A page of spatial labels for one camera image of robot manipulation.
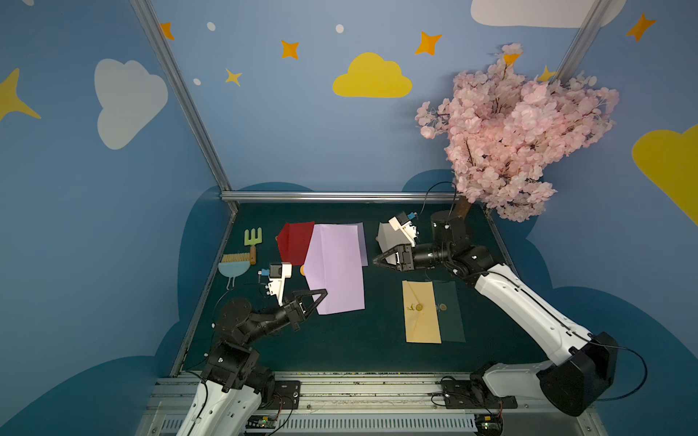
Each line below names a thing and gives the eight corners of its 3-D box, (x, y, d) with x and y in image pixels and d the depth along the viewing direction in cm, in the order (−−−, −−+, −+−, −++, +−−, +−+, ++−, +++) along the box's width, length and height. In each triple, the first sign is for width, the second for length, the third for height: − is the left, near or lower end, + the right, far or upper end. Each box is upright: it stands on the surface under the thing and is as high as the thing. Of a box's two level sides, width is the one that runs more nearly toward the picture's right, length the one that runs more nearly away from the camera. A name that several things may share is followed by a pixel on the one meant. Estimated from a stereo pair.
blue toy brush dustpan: (213, 289, 98) (210, 286, 97) (225, 255, 108) (223, 252, 106) (243, 289, 98) (241, 286, 97) (253, 255, 108) (251, 252, 106)
